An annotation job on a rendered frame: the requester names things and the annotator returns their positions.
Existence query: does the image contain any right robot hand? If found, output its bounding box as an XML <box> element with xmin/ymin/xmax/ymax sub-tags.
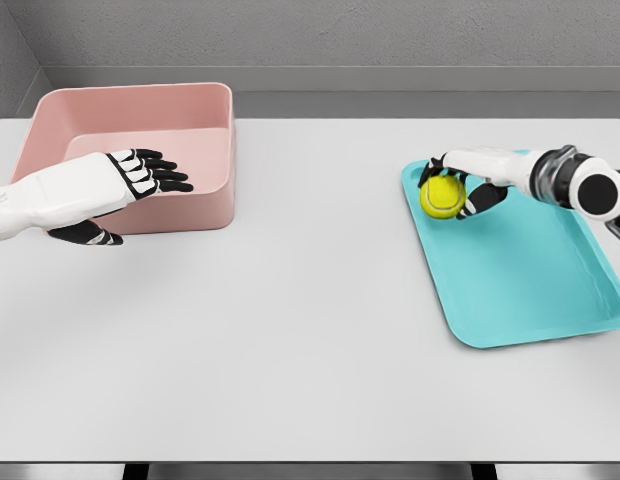
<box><xmin>417</xmin><ymin>147</ymin><xmax>515</xmax><ymax>222</ymax></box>

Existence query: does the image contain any pink basket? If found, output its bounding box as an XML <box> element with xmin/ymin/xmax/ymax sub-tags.
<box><xmin>9</xmin><ymin>82</ymin><xmax>236</xmax><ymax>236</ymax></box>

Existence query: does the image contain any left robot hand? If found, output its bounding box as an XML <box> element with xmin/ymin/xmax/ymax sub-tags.
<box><xmin>18</xmin><ymin>147</ymin><xmax>195</xmax><ymax>247</ymax></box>

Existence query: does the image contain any blue tray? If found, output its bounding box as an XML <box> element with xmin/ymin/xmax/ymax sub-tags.
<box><xmin>400</xmin><ymin>148</ymin><xmax>620</xmax><ymax>350</ymax></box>

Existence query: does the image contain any yellow tennis ball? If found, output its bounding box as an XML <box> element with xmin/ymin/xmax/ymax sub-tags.
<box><xmin>419</xmin><ymin>173</ymin><xmax>467</xmax><ymax>221</ymax></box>

